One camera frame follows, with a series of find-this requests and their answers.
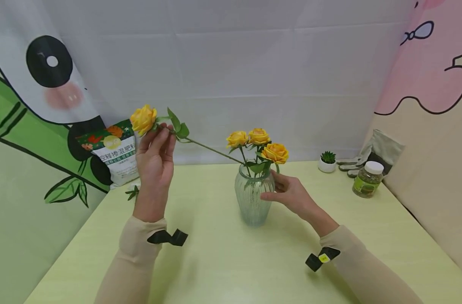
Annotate person's left hand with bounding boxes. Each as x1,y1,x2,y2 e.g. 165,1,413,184
135,122,177,223

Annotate person's right hand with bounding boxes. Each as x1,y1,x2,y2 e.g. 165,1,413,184
260,170,340,238

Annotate ribbed clear glass vase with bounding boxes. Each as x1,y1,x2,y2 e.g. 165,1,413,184
235,160,276,228

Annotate yellow rose with green stem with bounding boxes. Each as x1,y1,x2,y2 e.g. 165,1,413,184
226,130,251,178
130,104,250,166
255,143,289,174
248,128,272,176

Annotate person's left forearm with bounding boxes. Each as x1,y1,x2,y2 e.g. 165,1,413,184
94,216,168,304

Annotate person's right forearm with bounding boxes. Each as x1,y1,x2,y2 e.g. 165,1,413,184
319,225,424,304

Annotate white green printed fertilizer bag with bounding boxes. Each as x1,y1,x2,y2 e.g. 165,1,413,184
76,119,141,190

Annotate green succulent in white pot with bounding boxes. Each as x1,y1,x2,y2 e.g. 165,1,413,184
317,151,337,174
124,178,142,202

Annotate black wrist band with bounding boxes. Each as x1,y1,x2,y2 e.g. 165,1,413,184
305,247,341,272
147,228,189,247

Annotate jar with white lid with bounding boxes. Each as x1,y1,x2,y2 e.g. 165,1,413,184
352,161,385,199

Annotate grey and black gloves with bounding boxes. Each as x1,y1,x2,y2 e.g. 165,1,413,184
336,129,405,178

